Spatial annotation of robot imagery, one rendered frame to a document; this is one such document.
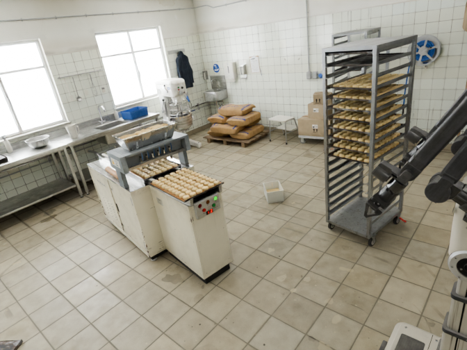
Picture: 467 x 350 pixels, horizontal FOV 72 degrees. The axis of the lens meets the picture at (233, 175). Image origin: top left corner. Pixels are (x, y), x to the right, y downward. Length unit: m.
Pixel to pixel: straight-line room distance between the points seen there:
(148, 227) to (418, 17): 4.51
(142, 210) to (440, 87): 4.41
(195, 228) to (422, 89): 4.11
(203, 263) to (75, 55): 4.41
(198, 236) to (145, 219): 0.71
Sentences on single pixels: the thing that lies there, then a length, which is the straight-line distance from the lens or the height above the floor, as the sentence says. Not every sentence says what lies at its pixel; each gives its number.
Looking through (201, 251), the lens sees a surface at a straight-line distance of 2.85.
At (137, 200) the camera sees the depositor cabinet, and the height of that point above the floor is 0.73.
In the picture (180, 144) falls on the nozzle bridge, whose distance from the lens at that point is 3.34.
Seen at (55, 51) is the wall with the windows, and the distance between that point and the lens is 6.14.
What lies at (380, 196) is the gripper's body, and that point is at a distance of 1.39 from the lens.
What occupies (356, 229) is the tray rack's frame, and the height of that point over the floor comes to 0.15.
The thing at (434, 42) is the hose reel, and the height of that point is 1.54.
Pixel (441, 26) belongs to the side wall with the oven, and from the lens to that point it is 5.52.
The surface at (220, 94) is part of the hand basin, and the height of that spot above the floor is 0.82.
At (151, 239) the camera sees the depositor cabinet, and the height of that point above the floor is 0.27.
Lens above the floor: 2.05
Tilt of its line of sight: 24 degrees down
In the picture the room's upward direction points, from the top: 8 degrees counter-clockwise
